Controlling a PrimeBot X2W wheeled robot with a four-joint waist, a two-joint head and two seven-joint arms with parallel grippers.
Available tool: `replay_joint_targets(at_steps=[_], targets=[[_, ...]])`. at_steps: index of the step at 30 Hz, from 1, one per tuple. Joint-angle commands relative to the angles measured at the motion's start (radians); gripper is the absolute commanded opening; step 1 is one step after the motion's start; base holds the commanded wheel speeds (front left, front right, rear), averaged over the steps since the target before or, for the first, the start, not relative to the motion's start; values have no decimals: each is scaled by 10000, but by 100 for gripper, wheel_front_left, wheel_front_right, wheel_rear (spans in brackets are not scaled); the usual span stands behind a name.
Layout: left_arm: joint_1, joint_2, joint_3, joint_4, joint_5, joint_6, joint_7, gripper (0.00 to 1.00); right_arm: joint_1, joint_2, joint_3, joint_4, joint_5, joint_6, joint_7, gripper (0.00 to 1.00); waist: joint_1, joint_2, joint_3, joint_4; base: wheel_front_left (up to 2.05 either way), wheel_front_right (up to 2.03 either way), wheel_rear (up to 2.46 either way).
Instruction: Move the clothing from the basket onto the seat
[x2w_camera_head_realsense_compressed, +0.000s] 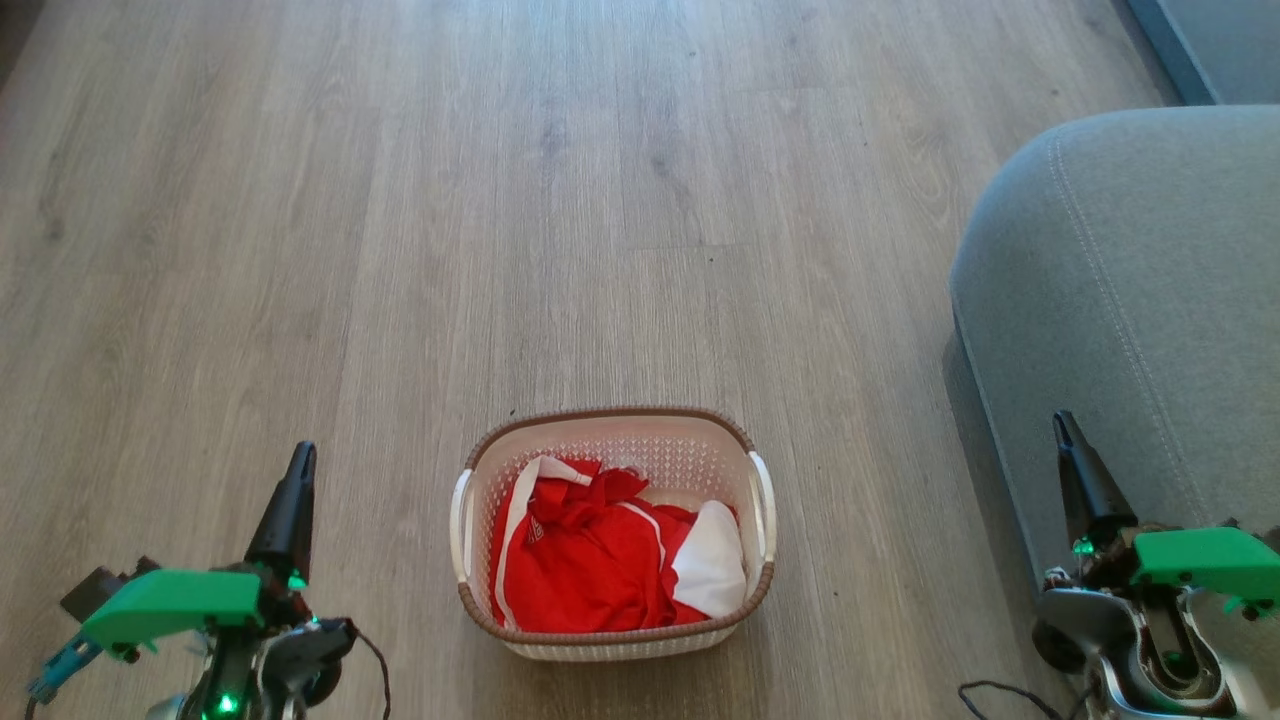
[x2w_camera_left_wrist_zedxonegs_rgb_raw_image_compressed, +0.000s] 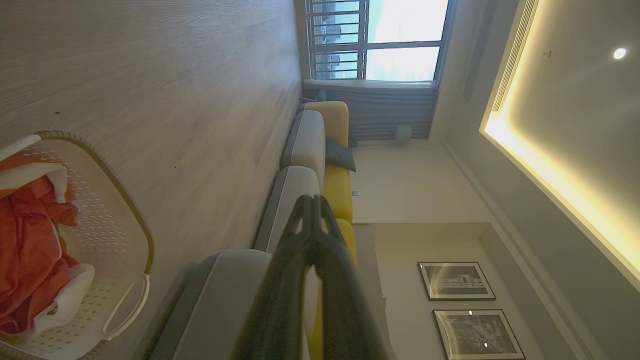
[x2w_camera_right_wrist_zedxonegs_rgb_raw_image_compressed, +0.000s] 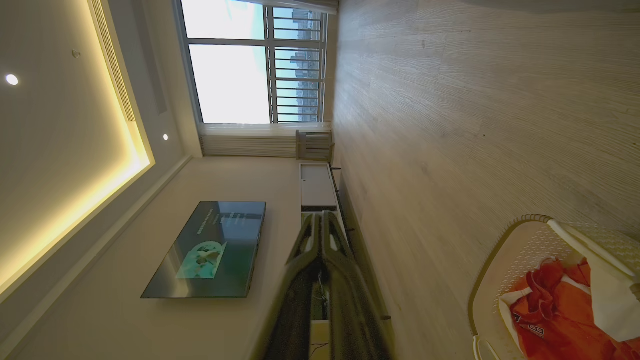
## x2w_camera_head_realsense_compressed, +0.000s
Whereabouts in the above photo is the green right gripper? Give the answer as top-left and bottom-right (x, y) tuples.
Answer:
(1050, 409), (1280, 615)

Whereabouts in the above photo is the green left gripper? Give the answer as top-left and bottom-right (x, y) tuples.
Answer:
(80, 440), (319, 653)

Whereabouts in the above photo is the red jersey with number print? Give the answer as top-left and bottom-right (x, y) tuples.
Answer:
(488, 454), (603, 633)

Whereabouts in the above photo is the red garment with white patch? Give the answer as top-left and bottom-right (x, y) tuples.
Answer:
(545, 465), (749, 631)

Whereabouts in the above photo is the grey fabric sofa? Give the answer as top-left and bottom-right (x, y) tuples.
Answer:
(948, 105), (1280, 720)

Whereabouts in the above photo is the white laundry basket brown rim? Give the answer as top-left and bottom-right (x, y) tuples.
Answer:
(448, 405), (778, 663)

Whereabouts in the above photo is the dark grey upholstered furniture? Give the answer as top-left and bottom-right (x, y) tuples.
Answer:
(1122, 0), (1280, 107)

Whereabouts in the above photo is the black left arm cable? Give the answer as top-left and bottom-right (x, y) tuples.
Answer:
(350, 625), (393, 720)

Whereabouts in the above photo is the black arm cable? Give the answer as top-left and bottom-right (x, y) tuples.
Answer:
(958, 679), (1069, 720)
(350, 625), (393, 720)

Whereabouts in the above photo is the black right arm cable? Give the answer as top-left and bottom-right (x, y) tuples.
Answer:
(958, 679), (1069, 720)

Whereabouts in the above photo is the teal left camera connector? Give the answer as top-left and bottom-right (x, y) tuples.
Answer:
(25, 632), (103, 704)

